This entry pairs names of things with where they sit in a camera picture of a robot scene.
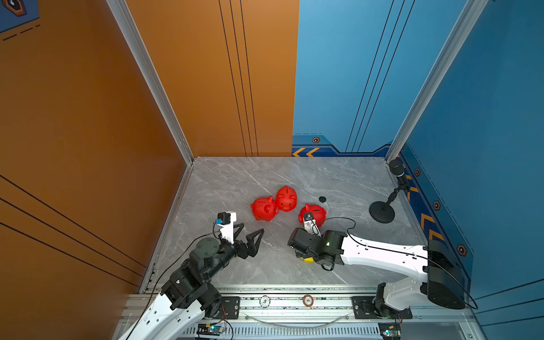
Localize aluminium corner post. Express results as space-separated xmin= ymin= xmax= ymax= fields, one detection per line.
xmin=385 ymin=0 xmax=489 ymax=164
xmin=106 ymin=0 xmax=194 ymax=166

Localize red piggy bank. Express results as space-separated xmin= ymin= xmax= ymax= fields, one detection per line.
xmin=276 ymin=186 xmax=298 ymax=212
xmin=298 ymin=204 xmax=327 ymax=228
xmin=251 ymin=196 xmax=279 ymax=222

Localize green circuit board left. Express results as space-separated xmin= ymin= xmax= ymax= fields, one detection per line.
xmin=196 ymin=324 xmax=224 ymax=337

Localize aluminium corner post left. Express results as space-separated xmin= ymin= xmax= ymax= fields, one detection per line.
xmin=106 ymin=0 xmax=194 ymax=166

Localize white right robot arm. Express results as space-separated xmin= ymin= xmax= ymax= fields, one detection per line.
xmin=288 ymin=228 xmax=468 ymax=319

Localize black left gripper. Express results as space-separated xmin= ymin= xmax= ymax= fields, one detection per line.
xmin=203 ymin=222 xmax=263 ymax=283

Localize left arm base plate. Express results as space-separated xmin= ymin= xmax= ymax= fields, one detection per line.
xmin=209 ymin=296 xmax=241 ymax=320

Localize green circuit board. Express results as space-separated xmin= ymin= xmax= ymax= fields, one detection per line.
xmin=378 ymin=323 xmax=402 ymax=340
xmin=196 ymin=324 xmax=224 ymax=337

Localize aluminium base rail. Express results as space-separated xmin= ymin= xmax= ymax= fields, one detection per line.
xmin=122 ymin=284 xmax=477 ymax=340

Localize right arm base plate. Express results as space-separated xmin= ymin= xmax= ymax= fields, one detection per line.
xmin=351 ymin=296 xmax=413 ymax=320

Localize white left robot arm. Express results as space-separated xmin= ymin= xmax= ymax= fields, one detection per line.
xmin=120 ymin=224 xmax=264 ymax=339

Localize aluminium corner post right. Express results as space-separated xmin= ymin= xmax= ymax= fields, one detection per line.
xmin=385 ymin=0 xmax=489 ymax=164

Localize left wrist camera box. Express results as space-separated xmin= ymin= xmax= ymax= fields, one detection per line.
xmin=215 ymin=211 xmax=237 ymax=245

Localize green circuit board right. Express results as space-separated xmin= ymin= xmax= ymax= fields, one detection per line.
xmin=378 ymin=323 xmax=402 ymax=340

